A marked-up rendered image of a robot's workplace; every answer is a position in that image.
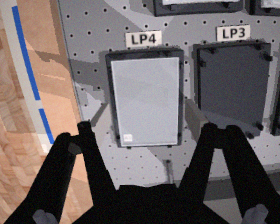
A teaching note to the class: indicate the white button panel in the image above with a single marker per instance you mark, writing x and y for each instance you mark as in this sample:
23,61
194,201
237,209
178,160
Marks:
220,197

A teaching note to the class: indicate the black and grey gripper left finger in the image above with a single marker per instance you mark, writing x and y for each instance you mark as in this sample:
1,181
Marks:
47,194

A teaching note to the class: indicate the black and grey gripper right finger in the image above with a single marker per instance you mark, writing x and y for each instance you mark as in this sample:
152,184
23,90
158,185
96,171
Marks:
257,199

